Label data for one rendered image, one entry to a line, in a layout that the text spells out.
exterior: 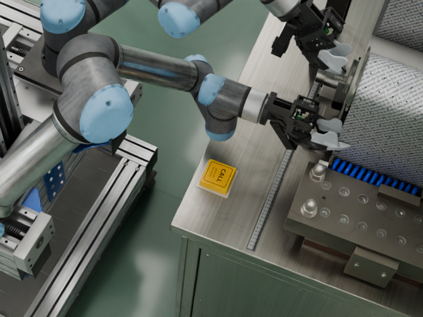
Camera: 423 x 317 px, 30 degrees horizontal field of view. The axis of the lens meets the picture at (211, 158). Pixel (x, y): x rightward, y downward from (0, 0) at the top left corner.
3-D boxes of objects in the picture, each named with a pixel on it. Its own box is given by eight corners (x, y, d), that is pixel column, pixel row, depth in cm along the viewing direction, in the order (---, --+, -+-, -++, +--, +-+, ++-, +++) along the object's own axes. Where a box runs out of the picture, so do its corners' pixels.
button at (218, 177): (209, 163, 197) (209, 158, 195) (235, 172, 196) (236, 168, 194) (199, 185, 194) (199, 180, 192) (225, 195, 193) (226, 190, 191)
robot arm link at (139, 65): (31, 45, 168) (187, 79, 205) (48, 84, 163) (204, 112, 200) (61, 7, 162) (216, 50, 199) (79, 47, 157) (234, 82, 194)
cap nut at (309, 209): (303, 201, 179) (306, 192, 175) (318, 207, 178) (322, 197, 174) (298, 214, 177) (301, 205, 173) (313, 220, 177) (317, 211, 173)
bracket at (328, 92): (305, 133, 204) (329, 60, 178) (329, 141, 203) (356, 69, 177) (299, 148, 202) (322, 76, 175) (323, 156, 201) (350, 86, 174)
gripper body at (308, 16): (337, 50, 162) (301, 10, 156) (306, 61, 168) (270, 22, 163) (348, 24, 165) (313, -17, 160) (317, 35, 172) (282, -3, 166)
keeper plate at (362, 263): (345, 265, 185) (356, 245, 175) (386, 280, 183) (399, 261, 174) (342, 274, 183) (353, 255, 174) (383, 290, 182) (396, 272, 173)
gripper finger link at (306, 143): (325, 152, 178) (288, 138, 179) (323, 155, 179) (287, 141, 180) (332, 136, 180) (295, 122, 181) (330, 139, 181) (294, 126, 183)
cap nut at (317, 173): (311, 166, 184) (315, 156, 180) (327, 172, 183) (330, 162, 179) (306, 178, 182) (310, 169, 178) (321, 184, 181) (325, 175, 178)
